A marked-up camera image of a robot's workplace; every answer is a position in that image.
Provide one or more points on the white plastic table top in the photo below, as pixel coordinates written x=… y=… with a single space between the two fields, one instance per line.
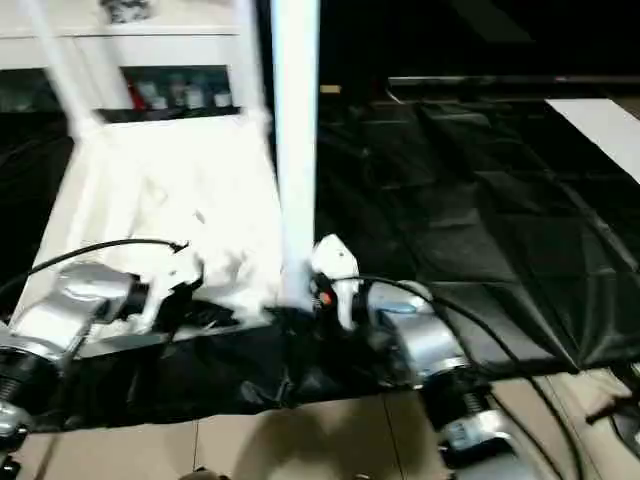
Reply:
x=175 y=190

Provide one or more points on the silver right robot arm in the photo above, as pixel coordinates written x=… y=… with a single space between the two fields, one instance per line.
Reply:
x=430 y=340

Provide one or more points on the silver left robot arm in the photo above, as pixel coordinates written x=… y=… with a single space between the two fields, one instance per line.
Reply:
x=70 y=305

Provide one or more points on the black plastic mat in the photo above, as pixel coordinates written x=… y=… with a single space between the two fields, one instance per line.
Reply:
x=475 y=200

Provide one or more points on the tan label tag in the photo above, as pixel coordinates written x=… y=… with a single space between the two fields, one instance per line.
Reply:
x=330 y=89

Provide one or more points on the white cup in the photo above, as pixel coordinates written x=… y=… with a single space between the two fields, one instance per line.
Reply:
x=221 y=99

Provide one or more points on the white cabinet with glass doors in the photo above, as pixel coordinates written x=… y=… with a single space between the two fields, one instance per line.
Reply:
x=100 y=50

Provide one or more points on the grey crumpled bag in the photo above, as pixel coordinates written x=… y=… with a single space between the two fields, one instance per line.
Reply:
x=122 y=10

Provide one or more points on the white flat panel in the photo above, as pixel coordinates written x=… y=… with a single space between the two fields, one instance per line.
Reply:
x=600 y=130

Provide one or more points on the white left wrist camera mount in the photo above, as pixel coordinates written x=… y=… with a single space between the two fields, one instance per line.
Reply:
x=170 y=275

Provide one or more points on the black metal frame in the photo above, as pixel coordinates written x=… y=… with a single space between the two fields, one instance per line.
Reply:
x=525 y=85

